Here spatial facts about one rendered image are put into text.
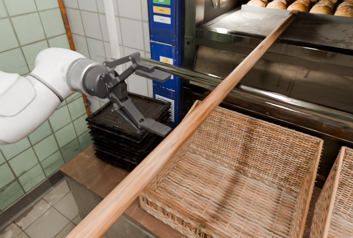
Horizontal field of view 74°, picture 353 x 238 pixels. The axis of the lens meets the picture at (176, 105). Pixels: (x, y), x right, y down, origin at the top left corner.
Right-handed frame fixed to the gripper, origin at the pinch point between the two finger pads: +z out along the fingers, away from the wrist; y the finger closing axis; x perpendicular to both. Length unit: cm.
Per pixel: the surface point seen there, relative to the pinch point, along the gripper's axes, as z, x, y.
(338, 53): 29, -57, 0
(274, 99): 18.6, -19.1, 1.7
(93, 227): 9.0, 26.1, -1.6
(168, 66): -12.1, -19.4, 1.3
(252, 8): -13, -100, -1
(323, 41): 24, -67, 0
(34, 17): -113, -37, 5
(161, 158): 9.2, 13.5, -1.6
